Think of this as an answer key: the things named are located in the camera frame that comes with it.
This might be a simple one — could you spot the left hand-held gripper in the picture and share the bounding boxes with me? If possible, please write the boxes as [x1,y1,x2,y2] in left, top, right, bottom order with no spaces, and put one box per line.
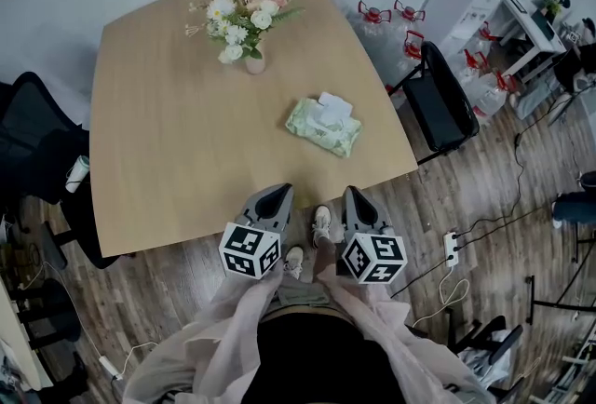
[218,182,296,278]

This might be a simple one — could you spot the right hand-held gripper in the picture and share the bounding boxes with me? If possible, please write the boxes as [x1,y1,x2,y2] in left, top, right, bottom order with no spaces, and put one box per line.
[335,185,409,286]

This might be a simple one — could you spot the green wet wipe pack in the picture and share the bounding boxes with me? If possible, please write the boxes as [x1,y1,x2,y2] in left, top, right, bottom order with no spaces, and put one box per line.
[284,90,363,159]

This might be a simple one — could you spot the white wet wipe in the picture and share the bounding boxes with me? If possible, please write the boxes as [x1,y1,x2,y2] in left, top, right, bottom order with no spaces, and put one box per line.
[312,108,350,129]

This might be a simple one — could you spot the person's right forearm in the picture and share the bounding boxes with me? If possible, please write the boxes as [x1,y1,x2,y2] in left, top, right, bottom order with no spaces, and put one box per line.
[320,278,497,404]

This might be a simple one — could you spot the person's left forearm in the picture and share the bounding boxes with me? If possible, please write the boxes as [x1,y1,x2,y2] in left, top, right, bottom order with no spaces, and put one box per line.
[121,274,285,404]

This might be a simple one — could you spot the person's right white shoe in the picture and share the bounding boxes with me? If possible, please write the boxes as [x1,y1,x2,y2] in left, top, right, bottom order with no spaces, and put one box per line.
[310,204,332,249]

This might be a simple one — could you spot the person's white shoe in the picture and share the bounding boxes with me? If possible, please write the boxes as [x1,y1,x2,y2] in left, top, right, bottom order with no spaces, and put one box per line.
[310,204,332,249]
[282,245,306,281]

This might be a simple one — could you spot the person's left white shoe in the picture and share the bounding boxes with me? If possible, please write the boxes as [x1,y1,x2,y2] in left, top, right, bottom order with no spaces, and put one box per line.
[282,245,306,281]

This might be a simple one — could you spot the person's legs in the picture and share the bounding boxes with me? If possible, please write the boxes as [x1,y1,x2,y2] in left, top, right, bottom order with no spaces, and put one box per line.
[278,234,339,310]

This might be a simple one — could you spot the white power strip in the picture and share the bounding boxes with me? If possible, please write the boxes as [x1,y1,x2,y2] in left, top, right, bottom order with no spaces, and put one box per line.
[441,230,461,268]
[98,355,125,381]

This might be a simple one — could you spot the light wooden table white legs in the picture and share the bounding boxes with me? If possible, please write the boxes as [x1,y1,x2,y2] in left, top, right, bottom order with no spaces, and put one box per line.
[88,0,419,260]

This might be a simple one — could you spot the black folding chair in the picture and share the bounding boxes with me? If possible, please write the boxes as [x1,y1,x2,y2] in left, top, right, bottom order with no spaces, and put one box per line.
[385,40,481,166]

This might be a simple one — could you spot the pink vase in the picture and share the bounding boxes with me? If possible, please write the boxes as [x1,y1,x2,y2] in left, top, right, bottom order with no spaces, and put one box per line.
[244,46,267,76]

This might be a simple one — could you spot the person's torso black top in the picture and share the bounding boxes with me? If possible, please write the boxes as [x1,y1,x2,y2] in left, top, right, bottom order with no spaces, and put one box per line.
[249,311,401,404]

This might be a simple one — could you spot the group of clear water jugs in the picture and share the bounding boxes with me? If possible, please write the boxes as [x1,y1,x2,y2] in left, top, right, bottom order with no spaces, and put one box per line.
[357,0,521,119]

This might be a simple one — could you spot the white cloth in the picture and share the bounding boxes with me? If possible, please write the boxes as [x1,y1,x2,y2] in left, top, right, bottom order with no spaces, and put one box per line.
[458,330,513,387]

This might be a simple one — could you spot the black metal stand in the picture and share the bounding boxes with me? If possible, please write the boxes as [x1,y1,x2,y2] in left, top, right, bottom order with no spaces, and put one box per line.
[525,224,596,327]

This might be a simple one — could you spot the pink and white flower bouquet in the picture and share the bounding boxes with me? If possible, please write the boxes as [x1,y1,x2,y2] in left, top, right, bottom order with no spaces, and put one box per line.
[183,0,306,66]

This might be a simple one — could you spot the black mesh office chair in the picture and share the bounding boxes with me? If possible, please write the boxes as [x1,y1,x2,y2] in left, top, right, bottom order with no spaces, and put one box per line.
[0,71,102,271]
[404,313,525,404]

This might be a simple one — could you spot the white bottle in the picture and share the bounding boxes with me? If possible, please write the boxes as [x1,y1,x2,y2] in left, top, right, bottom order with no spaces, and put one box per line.
[63,155,91,194]

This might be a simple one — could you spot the white water dispenser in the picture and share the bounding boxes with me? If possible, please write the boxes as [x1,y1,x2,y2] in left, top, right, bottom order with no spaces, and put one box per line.
[421,0,502,59]

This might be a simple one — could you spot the white desk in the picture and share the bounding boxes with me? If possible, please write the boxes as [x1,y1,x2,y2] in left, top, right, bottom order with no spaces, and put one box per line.
[495,0,569,85]

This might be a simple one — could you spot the small potted plant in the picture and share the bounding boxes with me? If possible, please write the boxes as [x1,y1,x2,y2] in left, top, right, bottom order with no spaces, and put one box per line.
[539,0,572,20]

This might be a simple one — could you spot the round wooden table black base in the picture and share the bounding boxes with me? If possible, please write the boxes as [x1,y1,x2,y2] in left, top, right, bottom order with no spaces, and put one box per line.
[0,274,85,392]

